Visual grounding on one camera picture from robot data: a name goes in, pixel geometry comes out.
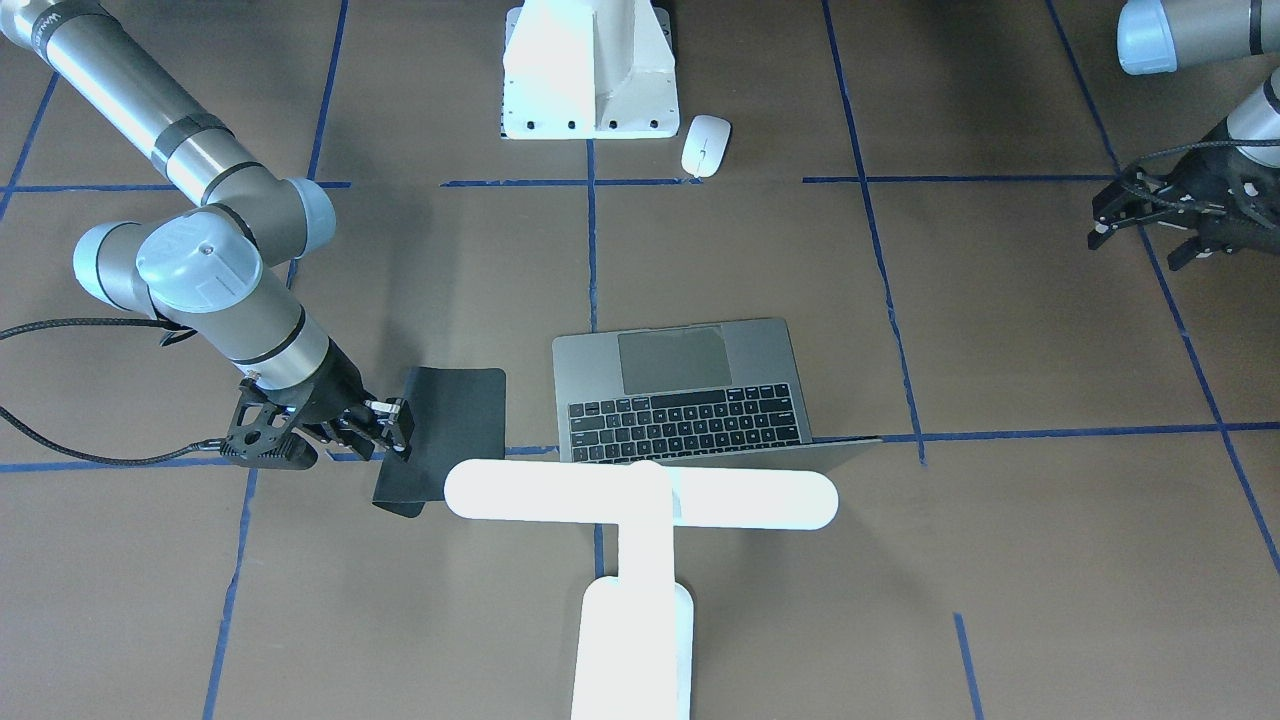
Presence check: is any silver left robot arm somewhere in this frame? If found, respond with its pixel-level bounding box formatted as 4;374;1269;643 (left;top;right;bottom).
1087;1;1279;272

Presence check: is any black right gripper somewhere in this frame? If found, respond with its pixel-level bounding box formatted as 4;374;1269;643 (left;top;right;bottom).
294;340;415;461

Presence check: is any black mouse pad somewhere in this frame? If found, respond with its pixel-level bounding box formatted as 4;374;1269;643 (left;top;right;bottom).
371;366;507;518

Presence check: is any grey laptop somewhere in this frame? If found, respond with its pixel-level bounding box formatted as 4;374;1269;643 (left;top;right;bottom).
552;318;881;473

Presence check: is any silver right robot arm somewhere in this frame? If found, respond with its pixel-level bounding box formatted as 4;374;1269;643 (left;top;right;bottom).
3;1;413;469

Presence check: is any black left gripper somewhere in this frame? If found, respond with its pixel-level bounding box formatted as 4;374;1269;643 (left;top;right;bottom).
1088;140;1279;272

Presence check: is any white desk lamp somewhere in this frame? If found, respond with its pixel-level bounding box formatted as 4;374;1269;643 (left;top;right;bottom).
445;459;838;719

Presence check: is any white computer mouse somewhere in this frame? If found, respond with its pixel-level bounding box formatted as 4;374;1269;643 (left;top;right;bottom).
681;114;732;179

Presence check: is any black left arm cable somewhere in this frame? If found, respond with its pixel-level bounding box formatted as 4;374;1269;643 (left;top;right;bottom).
1110;140;1280;201

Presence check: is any white pedestal column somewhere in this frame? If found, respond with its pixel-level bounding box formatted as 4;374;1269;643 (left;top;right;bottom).
500;1;681;141

